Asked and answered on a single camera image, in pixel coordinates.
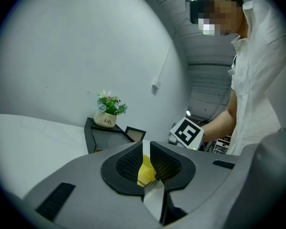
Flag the yellow box tray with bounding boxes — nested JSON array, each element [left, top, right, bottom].
[[136, 153, 157, 188]]

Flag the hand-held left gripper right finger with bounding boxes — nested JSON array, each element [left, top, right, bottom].
[[149, 141, 241, 225]]

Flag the white wall cable conduit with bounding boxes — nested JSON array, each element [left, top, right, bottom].
[[157, 43, 173, 81]]

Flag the black box lid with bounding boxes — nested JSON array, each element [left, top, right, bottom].
[[83, 117, 135, 154]]

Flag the person's head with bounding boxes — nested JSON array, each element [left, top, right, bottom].
[[200, 0, 250, 41]]

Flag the potted artificial flower plant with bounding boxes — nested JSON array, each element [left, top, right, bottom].
[[93, 89, 129, 129]]

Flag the person's white shirt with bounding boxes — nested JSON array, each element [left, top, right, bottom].
[[227, 0, 286, 156]]

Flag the grey wooden shelf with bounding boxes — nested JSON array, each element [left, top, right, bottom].
[[212, 135, 232, 154]]

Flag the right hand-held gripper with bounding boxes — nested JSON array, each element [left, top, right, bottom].
[[165, 116, 205, 151]]

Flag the white wall junction box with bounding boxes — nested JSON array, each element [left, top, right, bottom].
[[152, 76, 162, 95]]

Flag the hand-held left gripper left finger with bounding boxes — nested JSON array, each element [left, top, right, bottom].
[[23, 141, 158, 229]]

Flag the black head-mounted camera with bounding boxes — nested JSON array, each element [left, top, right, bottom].
[[184, 0, 205, 25]]

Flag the person's right forearm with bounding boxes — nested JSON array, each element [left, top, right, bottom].
[[201, 87, 237, 144]]

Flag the dark picture frame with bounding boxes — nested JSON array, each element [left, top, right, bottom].
[[124, 125, 147, 143]]

